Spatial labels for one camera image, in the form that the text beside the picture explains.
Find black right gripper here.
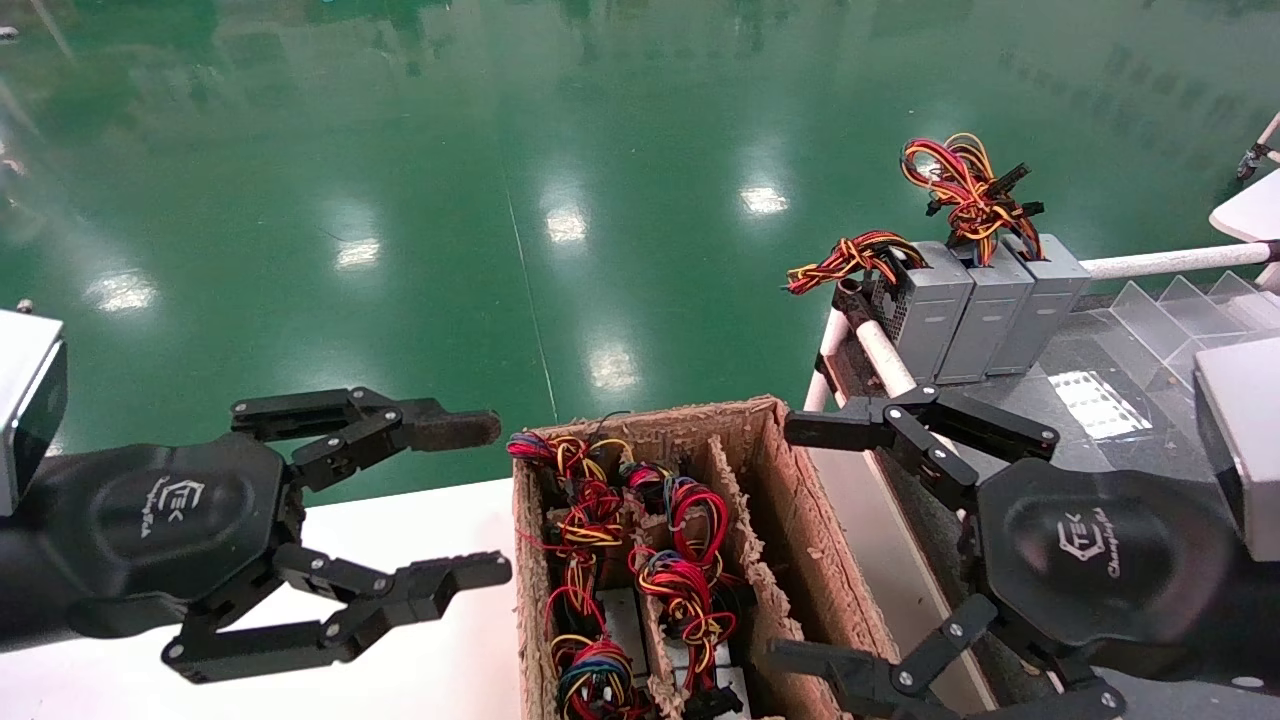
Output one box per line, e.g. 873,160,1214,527
767,384,1243,720

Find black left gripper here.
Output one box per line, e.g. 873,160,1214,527
35,387,514,685

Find brown cardboard box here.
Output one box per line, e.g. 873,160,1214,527
511,395,903,720

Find short white rack pipe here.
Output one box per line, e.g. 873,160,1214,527
803,308,853,414

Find black pipe connector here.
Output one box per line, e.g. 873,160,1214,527
834,277,879,333

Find clear acrylic divider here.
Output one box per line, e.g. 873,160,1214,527
1088,270,1280,396

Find white horizontal rack pipe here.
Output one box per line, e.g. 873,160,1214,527
1078,238,1280,283

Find white table panel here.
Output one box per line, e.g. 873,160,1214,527
1208,168,1280,246

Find white pipe with black clamp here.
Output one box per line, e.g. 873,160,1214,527
1236,110,1280,183

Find grey power supply with wires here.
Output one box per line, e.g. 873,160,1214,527
620,458,733,563
985,163,1094,378
543,552,653,720
628,548,753,720
506,430,633,553
899,132,1037,386
784,230,976,386

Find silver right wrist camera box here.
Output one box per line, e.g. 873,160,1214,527
1194,337,1280,563

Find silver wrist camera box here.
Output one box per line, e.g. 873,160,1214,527
0,308,69,517
1194,337,1280,563

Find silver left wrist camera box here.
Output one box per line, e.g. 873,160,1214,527
0,308,69,517

